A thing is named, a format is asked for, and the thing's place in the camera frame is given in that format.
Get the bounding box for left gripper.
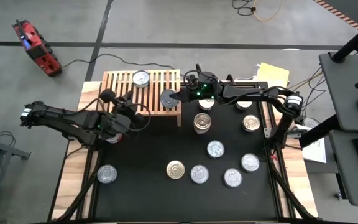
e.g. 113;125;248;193
101;88;146;134

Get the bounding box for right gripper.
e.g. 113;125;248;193
168;63;221;103

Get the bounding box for blue seafood can silver lid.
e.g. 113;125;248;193
159;89;180;109
206;140;226;159

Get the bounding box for teal seafood can silver lid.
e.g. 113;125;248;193
132;70;151;88

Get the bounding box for red seafood can silver lid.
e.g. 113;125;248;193
106;133;124;145

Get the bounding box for wooden slatted shelf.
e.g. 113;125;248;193
96;69;182;128

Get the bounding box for yellow paper stack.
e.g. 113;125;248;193
255;62;291;86

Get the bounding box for green Circle Hook tuna can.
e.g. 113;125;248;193
190;164;209;184

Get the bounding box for red black portable device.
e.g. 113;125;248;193
11;19;63;78

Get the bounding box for grey metal stand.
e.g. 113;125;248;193
0;134;32;218

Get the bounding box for white paper sheet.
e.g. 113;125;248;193
301;136;328;164

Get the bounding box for grey desk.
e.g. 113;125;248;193
328;129;358;208
318;51;358;132

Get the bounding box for black slanted pole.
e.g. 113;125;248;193
331;14;358;63

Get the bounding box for long black cable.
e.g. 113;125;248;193
60;52;195;81

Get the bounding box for black aluminium table frame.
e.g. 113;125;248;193
47;80;318;224

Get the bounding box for yellow cable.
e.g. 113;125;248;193
252;0;284;22

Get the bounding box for black looped cable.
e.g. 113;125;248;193
231;0;257;17

